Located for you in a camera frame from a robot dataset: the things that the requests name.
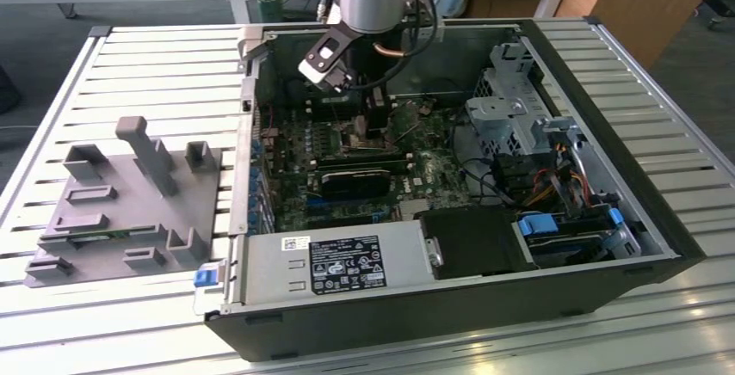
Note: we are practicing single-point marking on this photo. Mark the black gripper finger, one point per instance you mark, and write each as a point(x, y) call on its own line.
point(378, 112)

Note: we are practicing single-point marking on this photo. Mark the CPU socket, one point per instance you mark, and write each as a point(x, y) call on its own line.
point(373, 145)

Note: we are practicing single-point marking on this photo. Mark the black RAM slot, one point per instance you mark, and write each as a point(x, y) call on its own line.
point(361, 166)
point(348, 113)
point(361, 159)
point(345, 105)

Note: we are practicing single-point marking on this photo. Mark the round coin battery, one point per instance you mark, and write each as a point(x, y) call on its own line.
point(426, 109)

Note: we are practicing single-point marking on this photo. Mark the green motherboard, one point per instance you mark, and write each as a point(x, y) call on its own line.
point(436, 164)

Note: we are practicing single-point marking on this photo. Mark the black graphics card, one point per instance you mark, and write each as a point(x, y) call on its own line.
point(353, 186)

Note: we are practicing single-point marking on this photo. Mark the silver metal drive cage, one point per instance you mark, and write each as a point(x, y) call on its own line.
point(493, 125)

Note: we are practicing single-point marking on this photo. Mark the silver chipset heatsink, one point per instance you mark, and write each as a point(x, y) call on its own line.
point(413, 209)

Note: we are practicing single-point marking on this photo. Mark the black expansion slot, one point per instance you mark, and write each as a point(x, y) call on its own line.
point(345, 221)

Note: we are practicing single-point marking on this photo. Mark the black plastic drive box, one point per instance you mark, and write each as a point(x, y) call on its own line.
point(471, 241)

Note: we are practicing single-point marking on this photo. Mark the blue disk carrier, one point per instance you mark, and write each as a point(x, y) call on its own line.
point(536, 223)

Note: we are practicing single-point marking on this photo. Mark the grey power supply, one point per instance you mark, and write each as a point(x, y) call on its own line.
point(270, 263)

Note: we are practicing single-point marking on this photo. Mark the blue plastic clip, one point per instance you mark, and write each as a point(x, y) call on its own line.
point(615, 216)

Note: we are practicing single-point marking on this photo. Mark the blue case latch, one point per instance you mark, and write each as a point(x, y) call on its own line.
point(207, 277)

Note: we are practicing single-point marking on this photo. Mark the grey parts rack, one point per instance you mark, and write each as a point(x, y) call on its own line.
point(138, 220)

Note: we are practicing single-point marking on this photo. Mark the black PC case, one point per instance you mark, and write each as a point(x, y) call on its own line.
point(402, 327)

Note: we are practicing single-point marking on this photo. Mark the wooden cabinet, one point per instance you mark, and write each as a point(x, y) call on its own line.
point(648, 5)

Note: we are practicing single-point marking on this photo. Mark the green RAM stick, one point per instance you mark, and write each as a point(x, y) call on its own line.
point(118, 234)

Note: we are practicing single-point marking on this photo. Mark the black office chair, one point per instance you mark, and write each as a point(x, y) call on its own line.
point(722, 3)

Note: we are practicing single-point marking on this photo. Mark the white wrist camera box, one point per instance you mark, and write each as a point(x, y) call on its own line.
point(318, 74)

